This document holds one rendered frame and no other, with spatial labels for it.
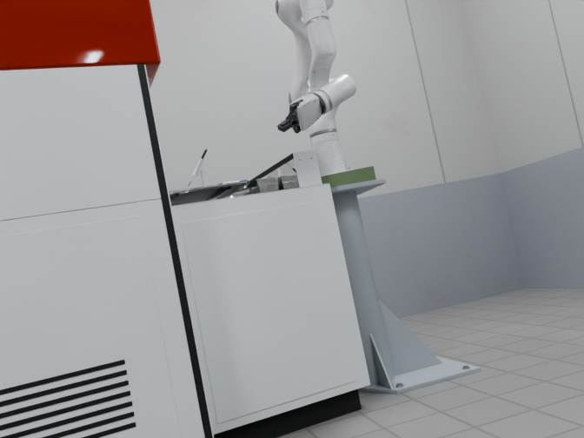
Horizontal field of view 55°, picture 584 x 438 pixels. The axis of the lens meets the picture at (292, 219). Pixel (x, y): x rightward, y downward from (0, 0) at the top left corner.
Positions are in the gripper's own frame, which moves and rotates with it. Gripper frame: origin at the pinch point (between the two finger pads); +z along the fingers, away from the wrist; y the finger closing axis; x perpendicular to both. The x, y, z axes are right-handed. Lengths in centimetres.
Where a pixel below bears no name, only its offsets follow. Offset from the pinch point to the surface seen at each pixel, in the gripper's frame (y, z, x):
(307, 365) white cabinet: -63, 37, 36
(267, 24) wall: -59, -138, -189
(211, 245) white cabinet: -22.9, 40.6, 2.3
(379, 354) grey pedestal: -89, 6, 38
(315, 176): -27.5, -9.0, 0.2
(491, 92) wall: -136, -248, -73
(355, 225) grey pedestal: -57, -19, 7
